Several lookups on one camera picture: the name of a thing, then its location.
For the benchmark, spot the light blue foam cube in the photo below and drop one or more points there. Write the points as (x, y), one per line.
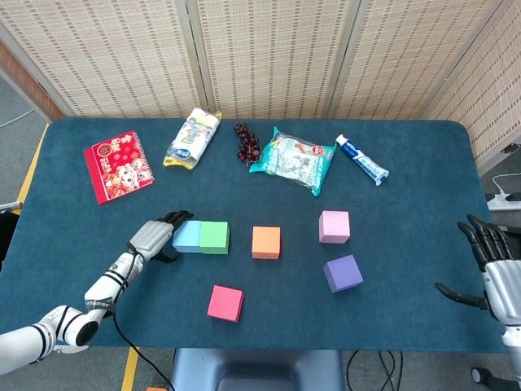
(187, 238)

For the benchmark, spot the woven folding screen panel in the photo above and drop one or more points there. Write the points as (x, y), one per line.
(114, 57)
(407, 57)
(496, 102)
(272, 57)

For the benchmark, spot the black caster wheel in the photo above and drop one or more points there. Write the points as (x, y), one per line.
(482, 374)

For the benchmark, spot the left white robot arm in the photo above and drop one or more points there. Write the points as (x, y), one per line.
(102, 285)

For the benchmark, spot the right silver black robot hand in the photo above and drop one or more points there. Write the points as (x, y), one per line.
(502, 285)

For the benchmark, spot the white tissue roll pack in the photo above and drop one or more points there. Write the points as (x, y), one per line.
(189, 142)

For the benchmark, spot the purple foam cube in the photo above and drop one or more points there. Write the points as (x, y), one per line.
(344, 275)

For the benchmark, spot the red foam cube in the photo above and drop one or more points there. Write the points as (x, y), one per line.
(224, 303)

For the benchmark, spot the dark red grape bunch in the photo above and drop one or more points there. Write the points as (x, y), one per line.
(246, 148)

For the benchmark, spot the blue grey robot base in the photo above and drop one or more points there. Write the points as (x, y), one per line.
(256, 366)

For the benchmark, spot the teal table cloth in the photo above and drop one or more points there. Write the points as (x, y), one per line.
(285, 309)

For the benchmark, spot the white power strip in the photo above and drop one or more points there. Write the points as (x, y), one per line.
(502, 203)

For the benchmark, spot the light pink foam cube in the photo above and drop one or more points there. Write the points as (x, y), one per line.
(334, 228)

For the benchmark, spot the blue white toothpaste tube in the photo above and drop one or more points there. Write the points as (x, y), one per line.
(362, 161)

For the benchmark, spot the orange foam cube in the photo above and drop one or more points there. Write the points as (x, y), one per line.
(266, 242)

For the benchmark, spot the red spiral desk calendar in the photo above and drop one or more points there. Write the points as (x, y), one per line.
(118, 171)

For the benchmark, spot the teal snack bag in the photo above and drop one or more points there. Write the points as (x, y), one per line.
(293, 163)

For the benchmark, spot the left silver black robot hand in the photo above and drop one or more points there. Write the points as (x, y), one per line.
(150, 240)

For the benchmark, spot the green foam cube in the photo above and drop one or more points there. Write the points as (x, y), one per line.
(213, 238)

